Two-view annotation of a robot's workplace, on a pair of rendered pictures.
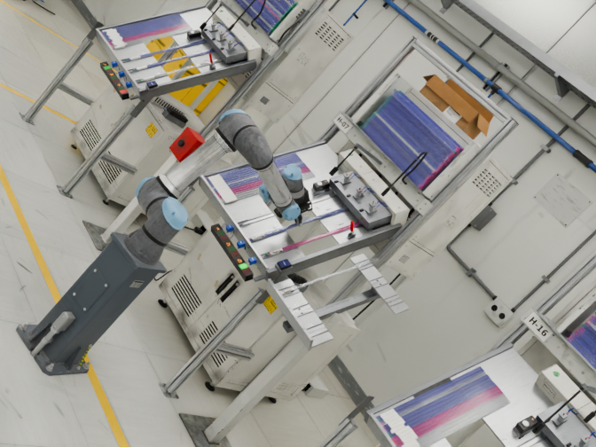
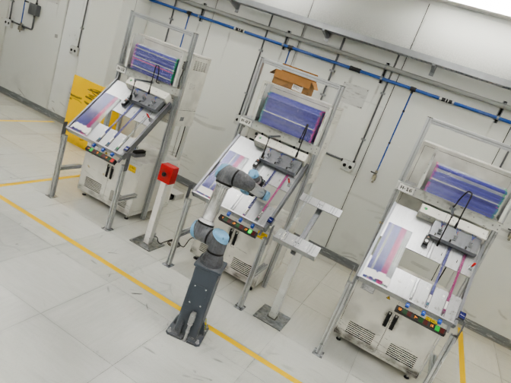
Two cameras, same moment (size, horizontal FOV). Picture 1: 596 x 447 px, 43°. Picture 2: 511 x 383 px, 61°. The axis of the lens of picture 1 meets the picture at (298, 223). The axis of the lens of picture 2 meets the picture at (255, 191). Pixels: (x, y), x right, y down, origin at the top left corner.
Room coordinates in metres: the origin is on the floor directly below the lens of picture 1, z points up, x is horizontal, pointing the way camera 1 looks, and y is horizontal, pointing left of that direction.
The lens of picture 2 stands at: (0.18, 1.01, 1.86)
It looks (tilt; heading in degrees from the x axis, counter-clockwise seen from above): 16 degrees down; 343
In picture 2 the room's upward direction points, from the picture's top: 20 degrees clockwise
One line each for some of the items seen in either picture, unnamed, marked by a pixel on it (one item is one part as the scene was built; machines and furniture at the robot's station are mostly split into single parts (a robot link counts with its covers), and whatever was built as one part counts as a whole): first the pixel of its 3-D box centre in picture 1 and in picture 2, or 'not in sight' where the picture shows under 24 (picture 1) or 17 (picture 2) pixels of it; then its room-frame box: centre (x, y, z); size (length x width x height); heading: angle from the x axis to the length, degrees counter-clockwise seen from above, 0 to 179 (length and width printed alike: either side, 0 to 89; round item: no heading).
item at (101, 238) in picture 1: (151, 189); (158, 205); (3.87, 0.70, 0.39); 0.24 x 0.24 x 0.78; 53
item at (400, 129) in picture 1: (412, 141); (291, 116); (3.68, -0.13, 1.52); 0.51 x 0.13 x 0.27; 53
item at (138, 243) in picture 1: (148, 242); (213, 256); (2.69, 0.36, 0.60); 0.15 x 0.15 x 0.10
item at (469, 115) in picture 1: (466, 108); (303, 82); (3.98, -0.22, 1.82); 0.68 x 0.30 x 0.20; 53
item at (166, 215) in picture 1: (167, 218); (217, 240); (2.70, 0.37, 0.72); 0.13 x 0.12 x 0.14; 51
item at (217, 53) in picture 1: (166, 102); (127, 147); (4.53, 1.10, 0.66); 1.01 x 0.73 x 1.31; 143
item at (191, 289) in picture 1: (255, 312); (245, 236); (3.81, -0.16, 0.31); 0.70 x 0.65 x 0.62; 53
